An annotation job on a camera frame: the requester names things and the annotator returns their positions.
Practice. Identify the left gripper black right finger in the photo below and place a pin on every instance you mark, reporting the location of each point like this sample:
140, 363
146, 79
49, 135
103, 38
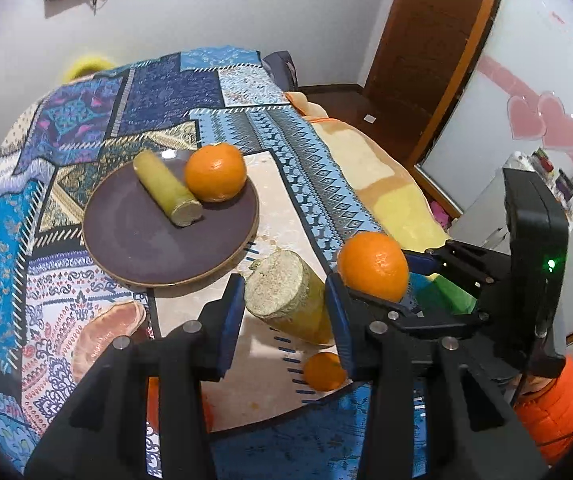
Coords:
438, 399

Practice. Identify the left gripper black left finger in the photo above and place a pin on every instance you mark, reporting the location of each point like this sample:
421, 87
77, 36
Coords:
100, 430

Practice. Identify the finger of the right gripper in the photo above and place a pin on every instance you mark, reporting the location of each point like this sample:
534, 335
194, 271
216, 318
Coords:
458, 273
365, 309

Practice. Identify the large orange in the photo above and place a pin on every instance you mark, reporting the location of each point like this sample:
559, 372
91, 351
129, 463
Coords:
373, 263
215, 173

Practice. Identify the thick sugarcane stump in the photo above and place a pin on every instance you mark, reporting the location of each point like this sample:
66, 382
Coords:
286, 294

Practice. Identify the white cabinet with items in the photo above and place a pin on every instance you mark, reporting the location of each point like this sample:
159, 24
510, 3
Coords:
527, 194

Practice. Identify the small mandarin orange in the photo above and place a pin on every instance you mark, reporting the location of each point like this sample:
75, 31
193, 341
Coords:
323, 372

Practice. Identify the pink pomelo segment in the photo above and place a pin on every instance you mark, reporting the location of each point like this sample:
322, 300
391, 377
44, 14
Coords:
125, 319

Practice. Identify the orange jacket sleeve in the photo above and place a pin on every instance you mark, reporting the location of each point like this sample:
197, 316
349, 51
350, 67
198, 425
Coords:
546, 411

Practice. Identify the yellow orange fleece blanket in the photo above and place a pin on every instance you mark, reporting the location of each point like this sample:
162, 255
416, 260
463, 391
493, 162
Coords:
384, 186

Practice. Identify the blue patchwork bedspread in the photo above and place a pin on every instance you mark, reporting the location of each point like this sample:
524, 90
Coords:
63, 146

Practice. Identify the dark purple round plate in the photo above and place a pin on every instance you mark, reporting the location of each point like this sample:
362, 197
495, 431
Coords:
143, 226

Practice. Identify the large orange on plate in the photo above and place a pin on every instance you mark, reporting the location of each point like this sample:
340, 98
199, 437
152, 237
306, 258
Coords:
215, 173

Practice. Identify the yellow sugarcane piece on plate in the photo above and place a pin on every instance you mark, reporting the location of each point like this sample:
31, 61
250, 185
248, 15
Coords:
176, 201

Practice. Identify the brown wooden door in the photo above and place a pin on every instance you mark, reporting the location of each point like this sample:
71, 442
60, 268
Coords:
422, 42

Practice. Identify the dark bag behind bed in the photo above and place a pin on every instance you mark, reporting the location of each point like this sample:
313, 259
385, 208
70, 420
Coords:
282, 70

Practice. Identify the yellow plush toy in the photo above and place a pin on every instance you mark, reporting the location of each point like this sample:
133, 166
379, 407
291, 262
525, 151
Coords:
85, 66

